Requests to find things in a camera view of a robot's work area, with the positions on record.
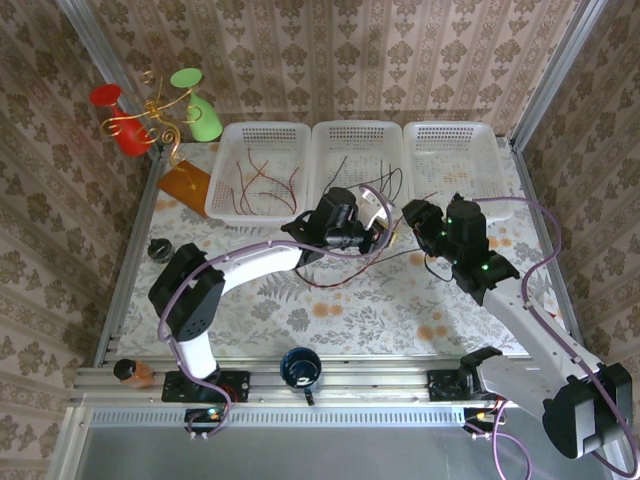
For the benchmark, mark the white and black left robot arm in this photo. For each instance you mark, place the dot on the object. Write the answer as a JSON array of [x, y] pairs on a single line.
[[260, 265]]

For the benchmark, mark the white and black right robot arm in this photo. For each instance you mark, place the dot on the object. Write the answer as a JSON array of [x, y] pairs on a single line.
[[540, 330]]

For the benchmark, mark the white perforated plastic basket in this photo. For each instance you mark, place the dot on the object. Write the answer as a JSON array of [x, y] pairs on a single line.
[[260, 145], [357, 140], [457, 160]]

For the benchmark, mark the floral table cloth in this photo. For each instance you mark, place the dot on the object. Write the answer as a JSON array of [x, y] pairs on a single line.
[[350, 335]]

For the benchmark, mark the dark blue mug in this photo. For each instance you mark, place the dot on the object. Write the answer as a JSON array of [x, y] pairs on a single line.
[[300, 367]]

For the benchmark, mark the green plastic wine glass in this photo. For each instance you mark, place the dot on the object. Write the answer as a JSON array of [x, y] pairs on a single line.
[[202, 122]]

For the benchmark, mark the small black round knob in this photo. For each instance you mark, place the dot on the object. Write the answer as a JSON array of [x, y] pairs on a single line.
[[161, 250]]

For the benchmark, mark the small black circuit board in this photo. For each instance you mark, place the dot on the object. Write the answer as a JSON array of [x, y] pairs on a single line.
[[205, 417], [480, 417]]

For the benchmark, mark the grey metal panel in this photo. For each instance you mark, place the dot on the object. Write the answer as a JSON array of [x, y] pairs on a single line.
[[325, 455]]

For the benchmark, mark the red plastic wine glass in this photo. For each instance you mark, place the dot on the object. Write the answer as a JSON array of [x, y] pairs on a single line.
[[127, 135]]

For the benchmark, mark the orange bottle with black cap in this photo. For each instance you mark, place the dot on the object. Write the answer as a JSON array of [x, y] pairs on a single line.
[[137, 373]]

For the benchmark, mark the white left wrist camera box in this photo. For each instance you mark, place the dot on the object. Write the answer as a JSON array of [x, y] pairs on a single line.
[[372, 205]]

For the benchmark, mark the aluminium extrusion frame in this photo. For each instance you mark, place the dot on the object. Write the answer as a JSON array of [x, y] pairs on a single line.
[[360, 387]]

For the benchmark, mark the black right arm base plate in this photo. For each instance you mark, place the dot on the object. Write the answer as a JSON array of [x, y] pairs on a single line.
[[442, 385]]

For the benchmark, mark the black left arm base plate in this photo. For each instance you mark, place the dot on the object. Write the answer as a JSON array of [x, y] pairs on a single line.
[[237, 385]]

